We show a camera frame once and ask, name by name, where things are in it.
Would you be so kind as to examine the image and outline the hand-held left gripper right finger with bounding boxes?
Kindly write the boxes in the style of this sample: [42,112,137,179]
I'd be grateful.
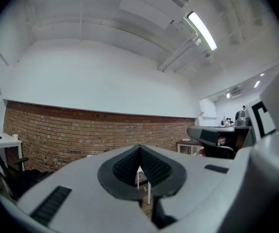
[139,144,235,233]

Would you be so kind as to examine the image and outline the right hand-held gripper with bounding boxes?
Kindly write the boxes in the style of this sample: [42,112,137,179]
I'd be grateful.
[187,46,279,233]

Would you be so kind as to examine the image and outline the white ceiling duct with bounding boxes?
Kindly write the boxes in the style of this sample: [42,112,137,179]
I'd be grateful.
[118,0,190,31]

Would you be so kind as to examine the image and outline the long ceiling light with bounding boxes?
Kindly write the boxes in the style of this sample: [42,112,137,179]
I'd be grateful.
[186,11,218,51]

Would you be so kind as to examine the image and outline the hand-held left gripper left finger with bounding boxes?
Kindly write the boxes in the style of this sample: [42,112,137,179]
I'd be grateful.
[17,144,158,233]

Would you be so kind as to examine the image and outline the black armchair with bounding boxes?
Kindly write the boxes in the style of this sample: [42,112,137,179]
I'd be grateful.
[201,143,238,160]

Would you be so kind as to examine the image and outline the black office chair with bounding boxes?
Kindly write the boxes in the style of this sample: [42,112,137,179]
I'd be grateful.
[8,156,50,199]

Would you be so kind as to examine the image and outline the white side table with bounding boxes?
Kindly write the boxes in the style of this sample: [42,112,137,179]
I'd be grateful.
[0,132,24,176]

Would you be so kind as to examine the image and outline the low white cabinet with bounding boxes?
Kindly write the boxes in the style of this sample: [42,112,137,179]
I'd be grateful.
[176,139,204,156]

